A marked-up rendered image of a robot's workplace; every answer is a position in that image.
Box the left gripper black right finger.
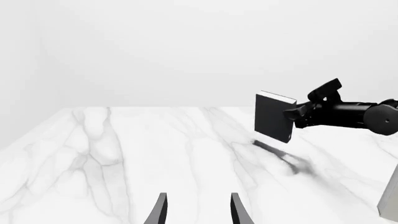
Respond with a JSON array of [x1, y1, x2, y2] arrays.
[[230, 192, 256, 224]]

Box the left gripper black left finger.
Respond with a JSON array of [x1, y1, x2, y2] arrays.
[[143, 192, 168, 224]]

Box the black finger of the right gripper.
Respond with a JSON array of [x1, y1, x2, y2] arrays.
[[282, 106, 308, 123]]

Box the pale grey shelf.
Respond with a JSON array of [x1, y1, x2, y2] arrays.
[[376, 164, 398, 222]]

